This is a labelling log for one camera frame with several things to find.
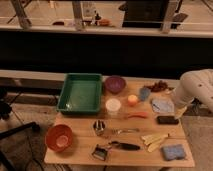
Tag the yellow banana bunch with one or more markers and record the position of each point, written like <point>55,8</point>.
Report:
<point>153,141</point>

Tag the metal measuring cup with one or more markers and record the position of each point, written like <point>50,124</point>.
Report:
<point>99,127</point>

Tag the red bowl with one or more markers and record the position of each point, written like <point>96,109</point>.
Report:
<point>59,137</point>

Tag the orange carrot toy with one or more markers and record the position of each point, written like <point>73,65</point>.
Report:
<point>137,114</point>

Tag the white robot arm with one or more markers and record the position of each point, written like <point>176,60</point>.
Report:
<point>197,84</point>

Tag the purple bowl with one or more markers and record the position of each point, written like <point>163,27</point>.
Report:
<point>115,84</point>

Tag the black rectangular block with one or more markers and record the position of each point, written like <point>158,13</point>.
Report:
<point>169,120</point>

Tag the blue sponge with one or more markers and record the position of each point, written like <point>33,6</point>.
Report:
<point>173,152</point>

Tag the small orange cup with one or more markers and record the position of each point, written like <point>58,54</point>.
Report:
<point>132,100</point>

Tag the green plastic tray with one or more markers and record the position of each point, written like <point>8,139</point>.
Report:
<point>80,94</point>

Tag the light blue cloth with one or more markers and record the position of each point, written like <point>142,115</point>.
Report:
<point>162,106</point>

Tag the white lidded plastic cup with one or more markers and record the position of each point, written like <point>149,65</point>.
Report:
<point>112,106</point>

